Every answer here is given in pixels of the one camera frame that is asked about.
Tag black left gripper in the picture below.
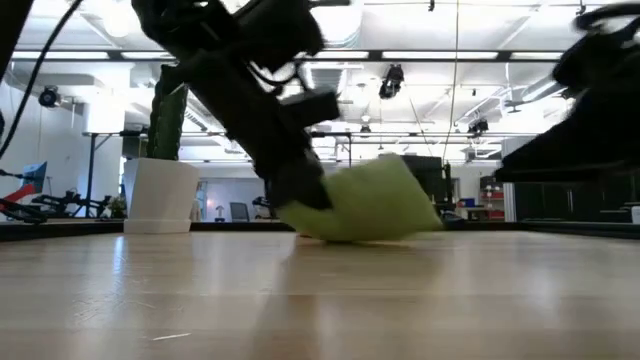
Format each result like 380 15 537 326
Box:
173 48 335 212

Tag small green plant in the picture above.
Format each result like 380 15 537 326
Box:
105 196 127 220

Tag thin hanging cable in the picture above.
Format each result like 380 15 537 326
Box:
442 0 460 164

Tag green microfiber towel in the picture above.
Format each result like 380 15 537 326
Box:
277 154 444 244

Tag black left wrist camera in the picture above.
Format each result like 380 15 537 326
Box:
281 89 343 130

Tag blue and red panel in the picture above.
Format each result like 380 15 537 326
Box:
0 161 49 202

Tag red storage shelf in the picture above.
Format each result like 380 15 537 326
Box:
478 174 507 222

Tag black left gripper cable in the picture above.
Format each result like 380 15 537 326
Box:
0 0 85 162

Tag black overhead crossbar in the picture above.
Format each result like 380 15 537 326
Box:
9 48 569 64

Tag black computer monitor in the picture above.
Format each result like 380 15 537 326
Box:
401 154 447 205

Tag green cactus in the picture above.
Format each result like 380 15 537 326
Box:
146 63 191 162

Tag grey office chair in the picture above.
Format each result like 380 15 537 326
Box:
229 201 251 224

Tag white room column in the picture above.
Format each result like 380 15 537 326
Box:
501 137 536 161

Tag black room cabinets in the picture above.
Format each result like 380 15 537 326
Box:
512 172 640 224

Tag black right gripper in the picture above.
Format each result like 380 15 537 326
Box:
493 2 640 184

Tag white hexagonal plant pot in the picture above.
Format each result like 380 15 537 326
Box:
122 157 201 235

